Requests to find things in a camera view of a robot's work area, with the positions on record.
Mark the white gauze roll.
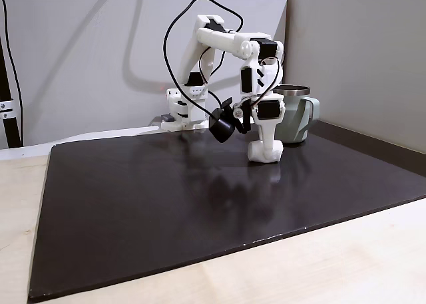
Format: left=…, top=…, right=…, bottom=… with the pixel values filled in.
left=247, top=140, right=285, bottom=164

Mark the green cup steel rim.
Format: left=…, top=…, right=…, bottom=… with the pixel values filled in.
left=272, top=84, right=321, bottom=145

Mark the black table mat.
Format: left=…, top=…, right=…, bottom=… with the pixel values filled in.
left=27, top=120, right=426, bottom=302

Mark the black stand pole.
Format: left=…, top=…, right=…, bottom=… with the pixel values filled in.
left=0, top=37, right=23, bottom=149

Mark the black camera box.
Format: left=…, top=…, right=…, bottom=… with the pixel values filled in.
left=208, top=97, right=252, bottom=144

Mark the black camera cable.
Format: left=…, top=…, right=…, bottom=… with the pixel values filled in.
left=162, top=0, right=244, bottom=120

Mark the black cable by stand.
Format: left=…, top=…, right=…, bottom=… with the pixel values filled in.
left=0, top=0, right=25, bottom=146

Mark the white pole bracket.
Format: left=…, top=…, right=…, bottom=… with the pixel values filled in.
left=0, top=100, right=15, bottom=120

